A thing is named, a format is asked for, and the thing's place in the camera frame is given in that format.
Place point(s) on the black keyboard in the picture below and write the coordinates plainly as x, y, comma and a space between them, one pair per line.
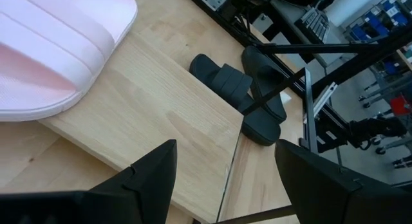
313, 24

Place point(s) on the pink slide sandal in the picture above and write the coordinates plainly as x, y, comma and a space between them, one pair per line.
58, 50

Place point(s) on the black aluminium rig frame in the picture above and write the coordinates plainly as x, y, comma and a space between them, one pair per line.
322, 48

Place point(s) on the red box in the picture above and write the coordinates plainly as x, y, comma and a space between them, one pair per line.
400, 105

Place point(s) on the rack with blue bins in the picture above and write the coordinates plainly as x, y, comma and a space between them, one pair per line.
373, 21

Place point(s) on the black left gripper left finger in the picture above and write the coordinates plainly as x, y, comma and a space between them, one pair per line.
154, 179

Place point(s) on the black slide sandal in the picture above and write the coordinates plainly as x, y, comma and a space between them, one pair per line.
267, 69
225, 80

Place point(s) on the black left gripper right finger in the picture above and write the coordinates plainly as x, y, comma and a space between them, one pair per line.
315, 185

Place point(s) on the wooden shelf with black frame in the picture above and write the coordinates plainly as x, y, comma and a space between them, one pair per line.
154, 114

